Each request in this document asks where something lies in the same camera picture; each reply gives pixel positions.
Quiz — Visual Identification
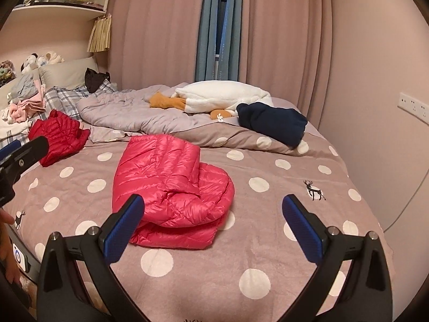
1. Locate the plaid pillow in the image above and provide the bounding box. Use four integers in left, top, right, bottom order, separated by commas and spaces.
43, 79, 118, 121
0, 133, 31, 149

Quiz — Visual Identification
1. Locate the mottled plush toy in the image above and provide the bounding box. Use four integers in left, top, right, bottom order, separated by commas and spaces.
0, 60, 16, 82

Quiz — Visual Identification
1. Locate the grey quilt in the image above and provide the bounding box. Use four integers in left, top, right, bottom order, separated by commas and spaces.
76, 82, 242, 139

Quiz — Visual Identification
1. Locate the person's left hand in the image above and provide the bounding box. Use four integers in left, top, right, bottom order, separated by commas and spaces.
0, 208, 21, 286

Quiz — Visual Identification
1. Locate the navy blue garment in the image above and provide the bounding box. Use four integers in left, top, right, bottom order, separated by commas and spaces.
236, 101, 308, 148

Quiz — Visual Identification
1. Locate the beige pillow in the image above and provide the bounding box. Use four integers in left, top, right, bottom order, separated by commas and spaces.
38, 56, 99, 89

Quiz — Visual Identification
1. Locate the black cloth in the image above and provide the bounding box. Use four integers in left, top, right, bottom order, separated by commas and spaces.
84, 68, 110, 94

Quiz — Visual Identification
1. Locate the window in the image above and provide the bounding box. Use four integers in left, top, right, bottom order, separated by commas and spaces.
214, 0, 229, 81

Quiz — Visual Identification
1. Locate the pink hooded down jacket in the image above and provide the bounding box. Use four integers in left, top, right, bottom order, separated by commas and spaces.
112, 133, 235, 249

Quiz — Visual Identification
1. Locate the white wall socket strip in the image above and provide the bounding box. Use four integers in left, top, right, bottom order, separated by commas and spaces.
398, 92, 429, 125

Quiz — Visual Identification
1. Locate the beige pleated hanging fabric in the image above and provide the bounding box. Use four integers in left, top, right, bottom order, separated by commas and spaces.
87, 13, 112, 53

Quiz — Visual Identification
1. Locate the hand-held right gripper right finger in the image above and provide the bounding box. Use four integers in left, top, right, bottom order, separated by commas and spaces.
282, 194, 393, 322

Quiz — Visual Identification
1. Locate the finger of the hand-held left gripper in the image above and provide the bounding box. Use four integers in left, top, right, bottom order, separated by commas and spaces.
5, 136, 50, 183
0, 140, 21, 162

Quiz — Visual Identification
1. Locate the cream plush toy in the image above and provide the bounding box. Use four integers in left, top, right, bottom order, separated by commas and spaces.
40, 51, 65, 66

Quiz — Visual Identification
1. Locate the red down jacket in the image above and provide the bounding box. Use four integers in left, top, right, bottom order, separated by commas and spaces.
28, 109, 91, 167

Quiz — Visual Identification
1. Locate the white power cable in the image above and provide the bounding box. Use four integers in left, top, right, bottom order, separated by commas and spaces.
382, 174, 427, 233

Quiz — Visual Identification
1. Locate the blue curtain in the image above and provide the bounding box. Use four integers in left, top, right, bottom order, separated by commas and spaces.
195, 0, 244, 83

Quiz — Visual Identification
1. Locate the black and white plush dog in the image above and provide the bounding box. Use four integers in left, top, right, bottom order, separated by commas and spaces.
21, 54, 40, 74

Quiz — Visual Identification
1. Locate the polka dot bed cover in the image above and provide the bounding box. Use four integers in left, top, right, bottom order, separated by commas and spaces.
7, 97, 394, 322

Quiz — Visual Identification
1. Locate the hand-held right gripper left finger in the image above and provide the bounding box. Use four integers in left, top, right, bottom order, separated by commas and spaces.
36, 194, 151, 322

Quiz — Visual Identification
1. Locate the pink garment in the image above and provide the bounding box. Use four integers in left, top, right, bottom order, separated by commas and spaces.
7, 85, 47, 123

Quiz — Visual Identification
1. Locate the pink curtain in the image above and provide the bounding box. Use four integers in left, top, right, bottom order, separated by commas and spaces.
107, 0, 208, 92
238, 0, 334, 132

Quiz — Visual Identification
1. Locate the grey-blue garment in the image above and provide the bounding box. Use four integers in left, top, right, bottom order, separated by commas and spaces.
10, 73, 43, 103

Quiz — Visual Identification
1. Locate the white plush goose toy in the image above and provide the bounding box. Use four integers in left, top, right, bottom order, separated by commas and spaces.
149, 80, 272, 121

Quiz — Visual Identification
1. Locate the white garment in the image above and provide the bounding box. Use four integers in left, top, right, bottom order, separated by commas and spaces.
0, 117, 31, 140

